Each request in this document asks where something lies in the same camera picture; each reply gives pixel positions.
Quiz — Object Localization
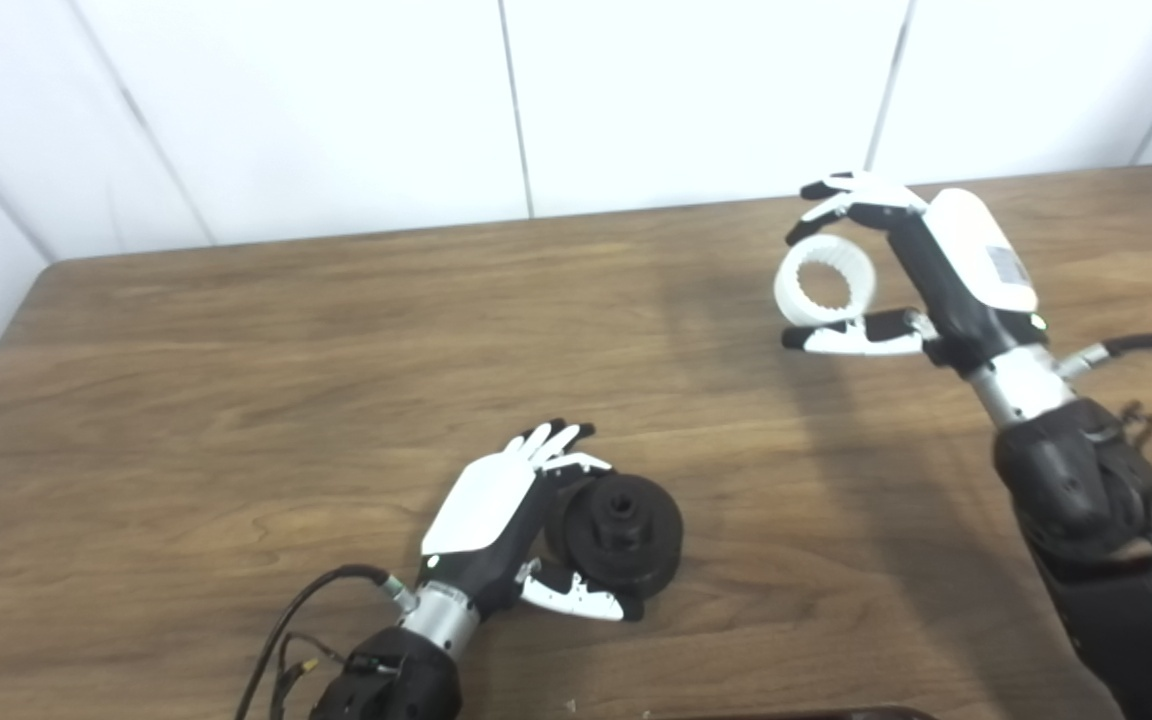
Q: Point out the black and white left hand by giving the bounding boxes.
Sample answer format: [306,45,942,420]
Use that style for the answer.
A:
[419,420,647,623]

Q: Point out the thin left arm wires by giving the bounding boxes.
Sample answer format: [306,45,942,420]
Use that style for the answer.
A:
[271,632,347,720]

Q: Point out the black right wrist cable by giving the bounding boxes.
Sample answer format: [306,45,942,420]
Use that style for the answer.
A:
[1056,333,1152,379]

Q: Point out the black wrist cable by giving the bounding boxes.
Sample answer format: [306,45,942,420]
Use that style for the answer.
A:
[1056,333,1152,379]
[234,564,419,720]

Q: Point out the thin right arm wires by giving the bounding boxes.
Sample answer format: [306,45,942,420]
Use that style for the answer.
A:
[1116,400,1152,451]

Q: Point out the dark robot torso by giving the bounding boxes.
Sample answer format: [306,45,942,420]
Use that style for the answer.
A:
[641,705,937,720]

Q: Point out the black and white right hand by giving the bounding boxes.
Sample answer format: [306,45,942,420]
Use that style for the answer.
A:
[781,172,1049,373]

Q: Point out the thin arm wires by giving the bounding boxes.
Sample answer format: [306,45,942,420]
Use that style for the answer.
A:
[1116,400,1152,451]
[271,632,347,720]

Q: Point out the round black stepped part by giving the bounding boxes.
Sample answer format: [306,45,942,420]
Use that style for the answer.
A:
[543,472,685,601]

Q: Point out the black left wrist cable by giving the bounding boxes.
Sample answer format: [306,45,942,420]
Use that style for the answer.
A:
[234,564,419,720]

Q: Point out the white toothed ring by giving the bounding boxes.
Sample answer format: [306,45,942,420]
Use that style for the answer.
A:
[774,235,878,326]

